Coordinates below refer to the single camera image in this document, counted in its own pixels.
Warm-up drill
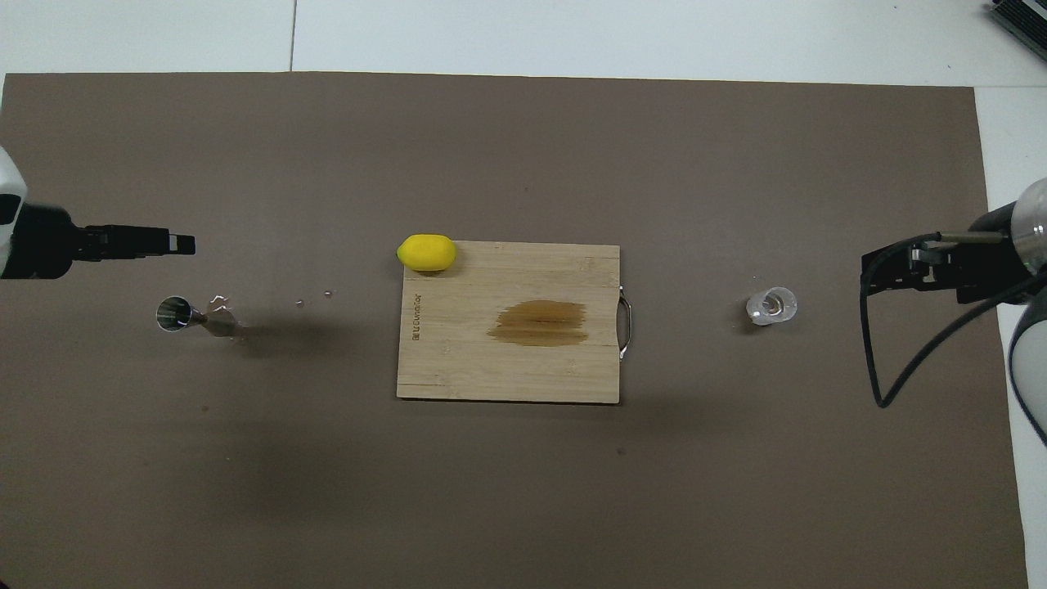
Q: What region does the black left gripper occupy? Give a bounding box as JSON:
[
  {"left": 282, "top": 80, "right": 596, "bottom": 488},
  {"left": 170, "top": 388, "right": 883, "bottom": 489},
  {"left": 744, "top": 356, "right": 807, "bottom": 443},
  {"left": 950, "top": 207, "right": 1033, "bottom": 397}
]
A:
[{"left": 4, "top": 203, "right": 197, "bottom": 280}]

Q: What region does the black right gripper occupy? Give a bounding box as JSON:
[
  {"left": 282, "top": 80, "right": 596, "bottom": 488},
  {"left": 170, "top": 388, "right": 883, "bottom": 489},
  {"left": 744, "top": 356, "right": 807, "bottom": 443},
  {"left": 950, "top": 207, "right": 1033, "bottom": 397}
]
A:
[{"left": 861, "top": 209, "right": 1047, "bottom": 305}]

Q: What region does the metal jigger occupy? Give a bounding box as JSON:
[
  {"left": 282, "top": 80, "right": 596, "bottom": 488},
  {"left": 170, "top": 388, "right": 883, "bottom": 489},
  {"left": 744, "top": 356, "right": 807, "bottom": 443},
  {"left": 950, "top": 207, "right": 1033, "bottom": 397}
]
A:
[{"left": 155, "top": 295, "right": 240, "bottom": 338}]

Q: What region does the clear glass cup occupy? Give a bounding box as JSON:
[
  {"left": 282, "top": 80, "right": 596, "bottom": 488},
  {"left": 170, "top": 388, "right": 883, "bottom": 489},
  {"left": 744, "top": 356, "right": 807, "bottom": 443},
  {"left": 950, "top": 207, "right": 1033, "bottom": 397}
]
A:
[{"left": 745, "top": 286, "right": 798, "bottom": 326}]

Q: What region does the yellow lemon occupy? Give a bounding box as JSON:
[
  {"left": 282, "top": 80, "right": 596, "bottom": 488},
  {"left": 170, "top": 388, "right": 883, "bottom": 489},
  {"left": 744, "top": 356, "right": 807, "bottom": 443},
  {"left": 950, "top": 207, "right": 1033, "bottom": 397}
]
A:
[{"left": 397, "top": 233, "right": 457, "bottom": 272}]

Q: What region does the grey striped device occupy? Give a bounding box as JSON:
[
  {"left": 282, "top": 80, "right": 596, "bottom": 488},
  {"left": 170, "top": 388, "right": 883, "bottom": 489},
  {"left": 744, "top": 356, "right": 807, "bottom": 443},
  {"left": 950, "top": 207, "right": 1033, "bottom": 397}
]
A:
[{"left": 988, "top": 0, "right": 1047, "bottom": 60}]

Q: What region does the wooden cutting board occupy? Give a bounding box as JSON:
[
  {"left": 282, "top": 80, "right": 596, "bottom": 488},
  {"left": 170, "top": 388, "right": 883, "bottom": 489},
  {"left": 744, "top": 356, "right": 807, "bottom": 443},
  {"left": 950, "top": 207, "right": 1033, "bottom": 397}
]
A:
[{"left": 397, "top": 241, "right": 633, "bottom": 404}]

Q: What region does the brown table mat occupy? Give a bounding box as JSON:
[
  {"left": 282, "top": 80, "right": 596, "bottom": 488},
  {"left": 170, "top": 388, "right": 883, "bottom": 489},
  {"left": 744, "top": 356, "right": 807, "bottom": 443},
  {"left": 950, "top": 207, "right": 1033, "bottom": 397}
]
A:
[{"left": 0, "top": 72, "right": 1030, "bottom": 589}]

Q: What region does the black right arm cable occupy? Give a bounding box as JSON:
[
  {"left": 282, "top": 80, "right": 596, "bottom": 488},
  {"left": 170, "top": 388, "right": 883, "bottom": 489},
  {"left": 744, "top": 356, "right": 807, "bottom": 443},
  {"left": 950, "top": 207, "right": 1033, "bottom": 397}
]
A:
[{"left": 859, "top": 232, "right": 1047, "bottom": 408}]

